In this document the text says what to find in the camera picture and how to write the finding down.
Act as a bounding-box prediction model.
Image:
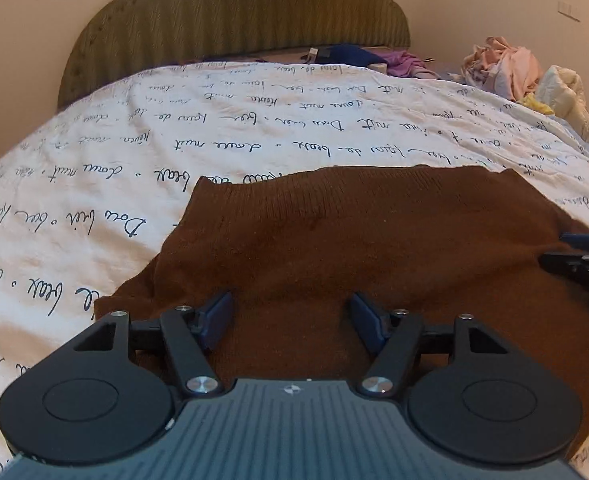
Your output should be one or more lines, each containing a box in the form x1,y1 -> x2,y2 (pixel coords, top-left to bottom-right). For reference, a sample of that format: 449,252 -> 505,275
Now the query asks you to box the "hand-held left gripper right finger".
349,291 -> 518,401

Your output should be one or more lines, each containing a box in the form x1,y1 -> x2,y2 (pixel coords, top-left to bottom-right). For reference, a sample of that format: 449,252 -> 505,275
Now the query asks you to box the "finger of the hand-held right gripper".
539,252 -> 589,301
559,229 -> 589,256

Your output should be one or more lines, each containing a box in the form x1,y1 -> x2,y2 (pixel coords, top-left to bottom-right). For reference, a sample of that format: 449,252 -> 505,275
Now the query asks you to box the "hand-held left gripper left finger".
65,290 -> 235,401

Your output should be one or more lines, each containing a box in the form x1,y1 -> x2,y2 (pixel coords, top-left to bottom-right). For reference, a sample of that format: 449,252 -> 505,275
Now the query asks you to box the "brown knitted sweater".
93,165 -> 589,456

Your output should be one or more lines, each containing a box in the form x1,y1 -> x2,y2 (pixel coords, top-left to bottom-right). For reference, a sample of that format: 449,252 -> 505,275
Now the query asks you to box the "yellow cloth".
519,94 -> 555,116

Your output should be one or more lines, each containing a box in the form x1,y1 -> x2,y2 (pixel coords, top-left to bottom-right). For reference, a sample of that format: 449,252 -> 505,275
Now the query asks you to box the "white script-printed bed cover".
0,60 -> 589,480

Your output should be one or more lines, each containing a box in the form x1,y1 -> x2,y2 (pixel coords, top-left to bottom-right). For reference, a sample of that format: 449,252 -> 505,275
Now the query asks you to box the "purple cloth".
375,50 -> 438,78

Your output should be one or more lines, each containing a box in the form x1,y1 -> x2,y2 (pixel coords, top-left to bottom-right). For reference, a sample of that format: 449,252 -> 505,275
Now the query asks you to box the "green padded headboard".
57,0 -> 410,111

